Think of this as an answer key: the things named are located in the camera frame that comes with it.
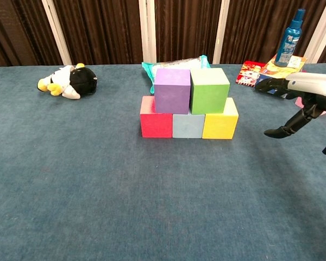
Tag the teal white snack bag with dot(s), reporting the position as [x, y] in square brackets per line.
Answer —
[179, 63]

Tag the green foam cube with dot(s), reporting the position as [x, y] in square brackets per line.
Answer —
[207, 92]

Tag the pink foam cube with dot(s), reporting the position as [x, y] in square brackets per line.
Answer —
[298, 102]

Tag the black white plush penguin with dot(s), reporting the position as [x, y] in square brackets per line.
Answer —
[78, 81]

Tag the white screen frame post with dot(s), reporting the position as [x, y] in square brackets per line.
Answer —
[319, 30]
[221, 30]
[147, 30]
[55, 30]

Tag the blue spray bottle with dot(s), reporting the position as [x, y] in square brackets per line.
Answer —
[288, 40]

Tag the red cartoon snack packet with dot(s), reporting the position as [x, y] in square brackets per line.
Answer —
[247, 73]

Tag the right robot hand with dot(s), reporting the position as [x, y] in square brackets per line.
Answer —
[309, 84]

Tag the red foam cube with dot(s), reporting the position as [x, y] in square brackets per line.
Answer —
[155, 125]

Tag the purple foam cube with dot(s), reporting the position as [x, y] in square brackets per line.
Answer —
[171, 92]

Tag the yellow blue snack box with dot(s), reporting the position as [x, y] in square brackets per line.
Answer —
[277, 71]

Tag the yellow foam cube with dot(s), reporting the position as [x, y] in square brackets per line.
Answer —
[218, 126]

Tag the light blue foam cube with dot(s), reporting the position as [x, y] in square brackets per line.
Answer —
[187, 126]

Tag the teal felt table mat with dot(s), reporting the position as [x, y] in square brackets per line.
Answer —
[163, 195]

